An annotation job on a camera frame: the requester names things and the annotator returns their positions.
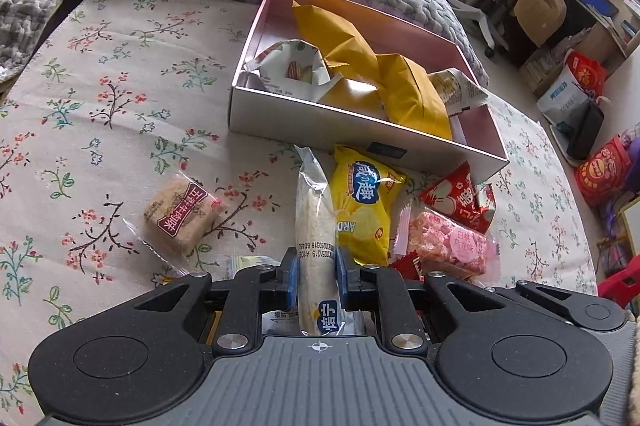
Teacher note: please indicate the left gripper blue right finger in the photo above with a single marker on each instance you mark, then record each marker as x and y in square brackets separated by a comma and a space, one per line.
[388, 297]

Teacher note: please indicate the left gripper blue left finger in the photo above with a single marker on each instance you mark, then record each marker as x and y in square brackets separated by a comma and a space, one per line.
[243, 300]

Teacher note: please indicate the white blue snack packet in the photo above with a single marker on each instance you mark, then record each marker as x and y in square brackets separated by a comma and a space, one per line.
[319, 308]

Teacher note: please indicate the pink peach oolong snack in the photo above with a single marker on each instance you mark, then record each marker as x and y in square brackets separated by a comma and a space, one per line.
[427, 241]

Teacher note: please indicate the yellow chips bag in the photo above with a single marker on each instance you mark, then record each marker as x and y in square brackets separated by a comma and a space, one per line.
[363, 193]

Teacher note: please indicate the red white candy packet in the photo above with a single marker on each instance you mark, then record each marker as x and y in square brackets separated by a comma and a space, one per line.
[458, 198]

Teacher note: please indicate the yellow snack packet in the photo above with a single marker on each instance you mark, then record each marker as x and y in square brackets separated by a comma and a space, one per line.
[340, 43]
[404, 96]

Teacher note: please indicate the white newspaper print packet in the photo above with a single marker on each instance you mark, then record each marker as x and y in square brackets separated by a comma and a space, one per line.
[458, 92]

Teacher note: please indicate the white triangular snack packet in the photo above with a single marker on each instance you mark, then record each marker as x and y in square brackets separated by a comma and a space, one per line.
[292, 68]

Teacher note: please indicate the brown nougat candy packet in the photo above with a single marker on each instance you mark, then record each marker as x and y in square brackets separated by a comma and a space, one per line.
[179, 215]

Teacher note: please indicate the floral tablecloth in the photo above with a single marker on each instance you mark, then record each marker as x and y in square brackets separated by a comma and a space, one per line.
[122, 96]

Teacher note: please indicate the red gift bag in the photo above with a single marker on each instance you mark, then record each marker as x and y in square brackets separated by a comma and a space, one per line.
[604, 172]

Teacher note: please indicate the pink cardboard box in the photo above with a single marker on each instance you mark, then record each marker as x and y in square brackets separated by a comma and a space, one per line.
[475, 138]

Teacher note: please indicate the black bag on floor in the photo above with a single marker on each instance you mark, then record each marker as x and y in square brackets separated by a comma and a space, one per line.
[586, 133]

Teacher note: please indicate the white blue shopping bag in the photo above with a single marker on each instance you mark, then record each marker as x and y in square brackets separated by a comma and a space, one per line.
[565, 102]

